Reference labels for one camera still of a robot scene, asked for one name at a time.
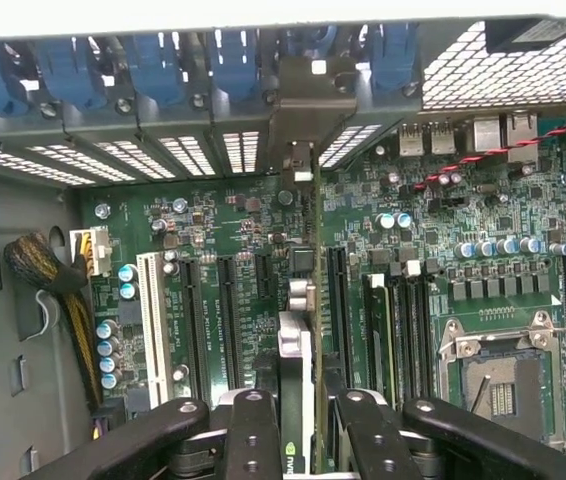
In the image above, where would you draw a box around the black RAM slot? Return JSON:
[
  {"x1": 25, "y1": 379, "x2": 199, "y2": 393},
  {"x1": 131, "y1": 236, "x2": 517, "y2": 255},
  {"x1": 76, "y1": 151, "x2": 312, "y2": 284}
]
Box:
[
  {"x1": 391, "y1": 267, "x2": 407, "y2": 401},
  {"x1": 405, "y1": 264, "x2": 420, "y2": 401},
  {"x1": 418, "y1": 264, "x2": 434, "y2": 399}
]

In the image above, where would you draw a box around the green motherboard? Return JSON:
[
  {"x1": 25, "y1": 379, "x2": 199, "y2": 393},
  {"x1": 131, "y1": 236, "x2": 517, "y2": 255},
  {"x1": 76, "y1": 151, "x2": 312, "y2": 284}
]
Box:
[{"x1": 75, "y1": 112, "x2": 566, "y2": 456}]

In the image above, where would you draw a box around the long black expansion slot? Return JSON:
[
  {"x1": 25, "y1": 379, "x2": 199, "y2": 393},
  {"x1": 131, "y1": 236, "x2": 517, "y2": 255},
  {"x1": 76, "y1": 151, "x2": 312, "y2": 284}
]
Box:
[
  {"x1": 326, "y1": 244, "x2": 353, "y2": 375},
  {"x1": 216, "y1": 254, "x2": 245, "y2": 390},
  {"x1": 177, "y1": 254, "x2": 210, "y2": 402}
]

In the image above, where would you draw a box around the white expansion slot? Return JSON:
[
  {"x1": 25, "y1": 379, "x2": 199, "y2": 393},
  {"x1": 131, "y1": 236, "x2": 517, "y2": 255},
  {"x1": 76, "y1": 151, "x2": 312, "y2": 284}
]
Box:
[{"x1": 136, "y1": 252, "x2": 173, "y2": 410}]

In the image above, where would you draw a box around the CPU socket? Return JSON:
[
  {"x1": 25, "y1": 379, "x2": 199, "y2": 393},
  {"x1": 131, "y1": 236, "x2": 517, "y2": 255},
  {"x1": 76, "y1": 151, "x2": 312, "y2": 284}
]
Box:
[{"x1": 436, "y1": 310, "x2": 566, "y2": 446}]

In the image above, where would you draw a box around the short black expansion slot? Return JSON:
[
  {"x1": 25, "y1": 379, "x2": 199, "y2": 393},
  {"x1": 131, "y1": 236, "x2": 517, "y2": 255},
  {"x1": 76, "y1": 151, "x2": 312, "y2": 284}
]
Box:
[{"x1": 255, "y1": 252, "x2": 279, "y2": 302}]

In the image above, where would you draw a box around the open black PC case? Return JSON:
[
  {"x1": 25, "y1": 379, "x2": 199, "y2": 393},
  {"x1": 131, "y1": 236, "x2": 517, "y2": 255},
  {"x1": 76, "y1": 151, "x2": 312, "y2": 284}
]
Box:
[{"x1": 0, "y1": 14, "x2": 566, "y2": 480}]

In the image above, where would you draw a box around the braided power cable bundle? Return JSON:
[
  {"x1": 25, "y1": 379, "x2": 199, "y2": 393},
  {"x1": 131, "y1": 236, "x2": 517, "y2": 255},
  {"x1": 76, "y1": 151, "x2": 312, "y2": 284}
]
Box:
[{"x1": 3, "y1": 232, "x2": 114, "y2": 441}]

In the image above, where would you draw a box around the red black twisted wire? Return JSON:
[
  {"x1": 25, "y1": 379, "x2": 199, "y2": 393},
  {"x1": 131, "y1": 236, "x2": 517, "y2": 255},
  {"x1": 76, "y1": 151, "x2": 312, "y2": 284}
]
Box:
[{"x1": 412, "y1": 104, "x2": 566, "y2": 194}]

